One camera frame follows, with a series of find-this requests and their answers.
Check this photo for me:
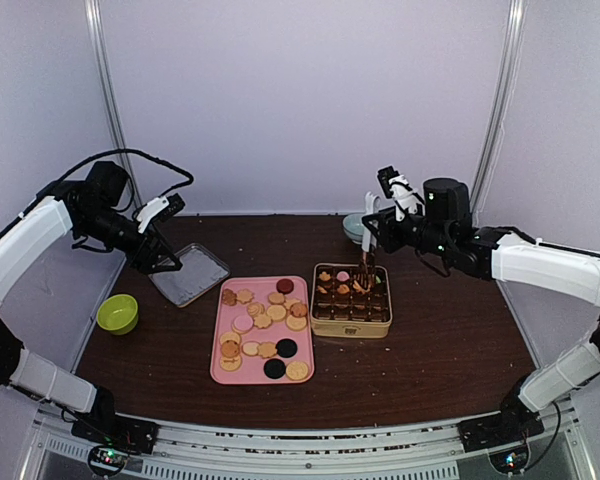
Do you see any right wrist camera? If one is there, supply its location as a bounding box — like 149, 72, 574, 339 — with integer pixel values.
423, 177, 471, 224

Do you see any aluminium corner post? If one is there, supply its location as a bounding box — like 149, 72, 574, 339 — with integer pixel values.
470, 0, 527, 211
83, 0, 142, 206

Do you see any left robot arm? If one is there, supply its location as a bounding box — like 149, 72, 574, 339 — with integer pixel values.
0, 193, 124, 444

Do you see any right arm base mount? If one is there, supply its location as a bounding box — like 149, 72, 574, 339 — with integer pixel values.
458, 413, 545, 453

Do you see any pink tray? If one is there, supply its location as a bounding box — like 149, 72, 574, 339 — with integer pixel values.
210, 276, 315, 386

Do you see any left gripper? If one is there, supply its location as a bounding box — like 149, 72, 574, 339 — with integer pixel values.
76, 205, 182, 274

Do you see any gold cookie tin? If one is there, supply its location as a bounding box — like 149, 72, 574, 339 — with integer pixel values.
309, 263, 393, 339

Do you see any silver metal tin lid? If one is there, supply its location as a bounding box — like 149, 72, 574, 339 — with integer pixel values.
149, 243, 230, 308

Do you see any green bowl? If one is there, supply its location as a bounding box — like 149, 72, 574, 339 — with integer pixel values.
96, 294, 139, 336

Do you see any pale blue ceramic bowl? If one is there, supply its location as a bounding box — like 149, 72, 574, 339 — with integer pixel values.
342, 213, 365, 245

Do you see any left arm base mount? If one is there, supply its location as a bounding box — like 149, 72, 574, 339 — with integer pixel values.
66, 410, 159, 454

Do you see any yellow round cookie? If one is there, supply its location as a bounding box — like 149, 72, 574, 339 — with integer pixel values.
285, 361, 310, 381

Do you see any aluminium corner post right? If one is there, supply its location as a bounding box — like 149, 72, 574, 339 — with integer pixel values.
470, 0, 527, 211

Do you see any swirl butter cookie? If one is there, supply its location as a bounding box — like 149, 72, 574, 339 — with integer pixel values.
247, 303, 264, 317

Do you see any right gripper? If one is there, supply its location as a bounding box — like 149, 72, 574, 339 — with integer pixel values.
363, 204, 453, 258

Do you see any aluminium corner post left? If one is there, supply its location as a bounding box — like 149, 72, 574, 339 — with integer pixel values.
83, 0, 142, 206

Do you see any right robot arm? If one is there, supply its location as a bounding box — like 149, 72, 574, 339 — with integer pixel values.
363, 166, 600, 442

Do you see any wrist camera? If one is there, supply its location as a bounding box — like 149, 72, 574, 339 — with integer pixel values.
86, 161, 129, 207
423, 177, 471, 224

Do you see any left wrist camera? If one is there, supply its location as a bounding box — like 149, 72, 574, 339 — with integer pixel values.
86, 161, 129, 207

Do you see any black sandwich cookie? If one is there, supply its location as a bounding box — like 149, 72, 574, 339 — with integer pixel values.
275, 338, 298, 358
263, 358, 286, 380

